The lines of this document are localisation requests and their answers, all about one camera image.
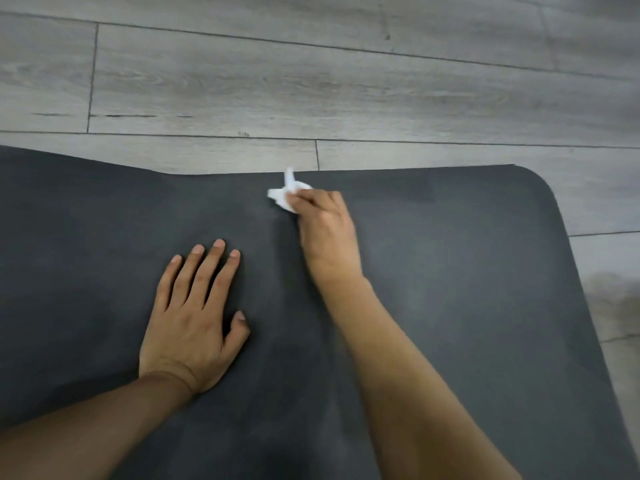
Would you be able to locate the person's right hand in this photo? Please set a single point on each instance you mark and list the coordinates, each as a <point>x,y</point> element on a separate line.
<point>330,239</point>

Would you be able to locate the white wipe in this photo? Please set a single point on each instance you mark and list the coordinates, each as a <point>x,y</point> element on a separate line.
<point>287,187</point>

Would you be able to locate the person's right forearm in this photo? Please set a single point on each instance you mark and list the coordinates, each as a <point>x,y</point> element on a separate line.
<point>415,394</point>

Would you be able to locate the person's left hand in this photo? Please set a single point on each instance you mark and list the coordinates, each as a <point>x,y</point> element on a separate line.
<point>187,334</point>

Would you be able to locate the dark grey yoga mat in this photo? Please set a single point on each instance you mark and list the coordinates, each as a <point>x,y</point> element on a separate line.
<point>475,294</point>

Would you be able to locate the person's left forearm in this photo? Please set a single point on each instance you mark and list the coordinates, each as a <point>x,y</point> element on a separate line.
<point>85,434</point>

